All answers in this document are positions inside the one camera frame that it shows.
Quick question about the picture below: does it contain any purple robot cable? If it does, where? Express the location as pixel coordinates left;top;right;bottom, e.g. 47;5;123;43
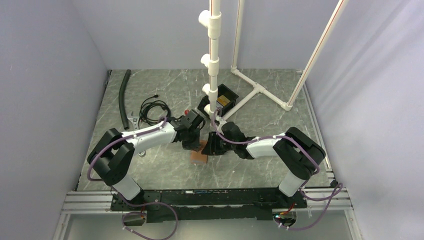
121;201;180;240

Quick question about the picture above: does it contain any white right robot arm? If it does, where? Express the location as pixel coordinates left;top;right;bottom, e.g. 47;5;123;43
201;122;326;208

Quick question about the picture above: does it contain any black corrugated hose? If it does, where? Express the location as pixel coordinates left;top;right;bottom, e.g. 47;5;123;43
118;69;132;131

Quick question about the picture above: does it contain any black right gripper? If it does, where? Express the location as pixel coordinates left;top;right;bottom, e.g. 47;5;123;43
201;132;237;156

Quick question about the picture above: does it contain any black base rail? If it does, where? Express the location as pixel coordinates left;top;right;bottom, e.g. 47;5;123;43
110;187;307;223

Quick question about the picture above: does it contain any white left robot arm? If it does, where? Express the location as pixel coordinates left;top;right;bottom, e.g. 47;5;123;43
87;109;206;210

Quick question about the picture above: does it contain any coiled black usb cable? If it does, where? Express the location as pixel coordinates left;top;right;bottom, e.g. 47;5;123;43
139;95;172;126

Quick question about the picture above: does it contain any orange card in tray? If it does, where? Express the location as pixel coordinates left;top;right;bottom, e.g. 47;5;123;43
216;95;231;107

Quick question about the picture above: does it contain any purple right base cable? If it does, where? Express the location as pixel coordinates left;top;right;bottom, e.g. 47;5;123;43
273;182;345;232

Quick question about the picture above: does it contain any black card tray box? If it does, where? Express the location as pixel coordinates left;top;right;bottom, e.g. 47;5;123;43
196;83;239;119

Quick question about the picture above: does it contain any white pvc pipe frame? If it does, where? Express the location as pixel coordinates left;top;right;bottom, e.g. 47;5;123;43
200;0;349;122

